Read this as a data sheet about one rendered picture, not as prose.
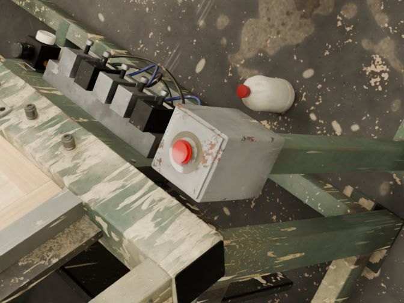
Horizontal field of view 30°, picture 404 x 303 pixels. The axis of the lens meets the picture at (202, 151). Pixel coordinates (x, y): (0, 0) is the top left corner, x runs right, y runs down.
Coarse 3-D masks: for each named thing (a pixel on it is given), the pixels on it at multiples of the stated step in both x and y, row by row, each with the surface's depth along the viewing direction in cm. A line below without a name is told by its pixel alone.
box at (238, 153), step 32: (192, 128) 119; (224, 128) 119; (256, 128) 127; (160, 160) 123; (192, 160) 119; (224, 160) 118; (256, 160) 124; (192, 192) 119; (224, 192) 122; (256, 192) 130
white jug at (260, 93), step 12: (252, 84) 204; (264, 84) 205; (276, 84) 208; (288, 84) 214; (240, 96) 203; (252, 96) 204; (264, 96) 204; (276, 96) 207; (288, 96) 212; (252, 108) 207; (264, 108) 207; (276, 108) 211; (288, 108) 215
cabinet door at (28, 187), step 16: (0, 144) 153; (0, 160) 150; (16, 160) 150; (0, 176) 147; (16, 176) 147; (32, 176) 146; (0, 192) 144; (16, 192) 144; (32, 192) 143; (48, 192) 143; (0, 208) 141; (16, 208) 141; (32, 208) 140; (0, 224) 138
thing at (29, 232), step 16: (64, 192) 140; (48, 208) 137; (64, 208) 137; (80, 208) 139; (16, 224) 135; (32, 224) 135; (48, 224) 135; (64, 224) 138; (0, 240) 132; (16, 240) 132; (32, 240) 134; (0, 256) 130; (16, 256) 133; (0, 272) 132
